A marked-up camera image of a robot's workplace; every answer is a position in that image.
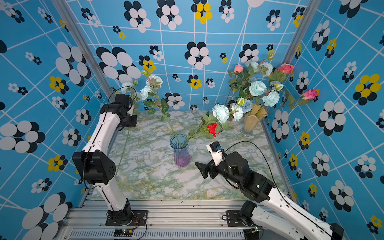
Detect blue purple ribbed glass vase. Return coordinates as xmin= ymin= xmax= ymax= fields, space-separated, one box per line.
xmin=170 ymin=134 xmax=191 ymax=167

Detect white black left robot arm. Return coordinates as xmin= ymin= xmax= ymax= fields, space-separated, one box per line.
xmin=72 ymin=94 xmax=137 ymax=226

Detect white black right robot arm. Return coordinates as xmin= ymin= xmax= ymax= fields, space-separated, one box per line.
xmin=195 ymin=151 xmax=344 ymax=240

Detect yellow ceramic vase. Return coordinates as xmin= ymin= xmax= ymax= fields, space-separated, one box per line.
xmin=242 ymin=104 xmax=268 ymax=136

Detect red rose teal flower branch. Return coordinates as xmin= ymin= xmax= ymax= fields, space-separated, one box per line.
xmin=187 ymin=98 xmax=246 ymax=141

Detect right circuit board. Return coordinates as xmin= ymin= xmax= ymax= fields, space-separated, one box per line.
xmin=243 ymin=229 xmax=260 ymax=240

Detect circuit board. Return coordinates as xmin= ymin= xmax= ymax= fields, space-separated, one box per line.
xmin=114 ymin=229 xmax=134 ymax=238
xmin=243 ymin=229 xmax=260 ymax=240

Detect mixed flower bouquet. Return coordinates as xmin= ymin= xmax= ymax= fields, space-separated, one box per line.
xmin=228 ymin=61 xmax=319 ymax=119

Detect left circuit board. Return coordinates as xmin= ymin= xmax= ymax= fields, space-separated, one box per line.
xmin=114 ymin=229 xmax=134 ymax=238

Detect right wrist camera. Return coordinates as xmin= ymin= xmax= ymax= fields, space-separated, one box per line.
xmin=207 ymin=142 xmax=225 ymax=167

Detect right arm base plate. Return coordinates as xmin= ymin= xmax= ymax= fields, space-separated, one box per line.
xmin=222 ymin=211 xmax=256 ymax=227

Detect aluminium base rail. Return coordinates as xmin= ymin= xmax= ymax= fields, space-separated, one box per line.
xmin=53 ymin=199 xmax=319 ymax=240

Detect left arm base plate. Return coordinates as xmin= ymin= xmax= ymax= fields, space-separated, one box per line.
xmin=105 ymin=210 xmax=149 ymax=227

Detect left aluminium corner post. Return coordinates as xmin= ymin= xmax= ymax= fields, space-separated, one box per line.
xmin=53 ymin=1 xmax=116 ymax=102

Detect aluminium corner post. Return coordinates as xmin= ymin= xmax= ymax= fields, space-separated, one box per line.
xmin=53 ymin=1 xmax=116 ymax=102
xmin=281 ymin=0 xmax=321 ymax=64

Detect right aluminium corner post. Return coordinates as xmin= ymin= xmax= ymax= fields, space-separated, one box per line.
xmin=281 ymin=0 xmax=321 ymax=64

